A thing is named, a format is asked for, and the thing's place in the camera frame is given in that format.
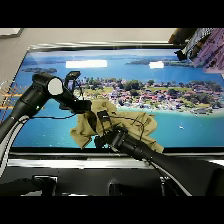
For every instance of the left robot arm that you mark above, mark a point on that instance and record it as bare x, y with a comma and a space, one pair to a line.
31, 98

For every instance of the dark brown garment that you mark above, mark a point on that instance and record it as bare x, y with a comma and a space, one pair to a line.
180, 35

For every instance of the silver frame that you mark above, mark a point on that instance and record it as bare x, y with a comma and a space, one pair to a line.
83, 163

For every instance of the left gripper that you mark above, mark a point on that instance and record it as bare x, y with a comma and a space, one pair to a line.
79, 106

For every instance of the olive green garment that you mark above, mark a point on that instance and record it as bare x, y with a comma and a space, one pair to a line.
133, 125

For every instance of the checked shirt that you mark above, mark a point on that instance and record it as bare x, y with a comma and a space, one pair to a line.
195, 43

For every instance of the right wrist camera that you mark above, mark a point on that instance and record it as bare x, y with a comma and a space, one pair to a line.
103, 120

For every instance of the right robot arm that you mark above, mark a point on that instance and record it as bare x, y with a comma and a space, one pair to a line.
186, 170

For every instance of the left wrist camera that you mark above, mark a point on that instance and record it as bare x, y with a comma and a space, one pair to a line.
72, 80

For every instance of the pale pink garment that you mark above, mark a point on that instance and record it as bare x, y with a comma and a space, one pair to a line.
213, 53

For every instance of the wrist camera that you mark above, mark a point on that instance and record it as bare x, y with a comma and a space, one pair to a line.
103, 120
72, 80

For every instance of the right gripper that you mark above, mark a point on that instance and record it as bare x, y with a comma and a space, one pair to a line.
105, 140

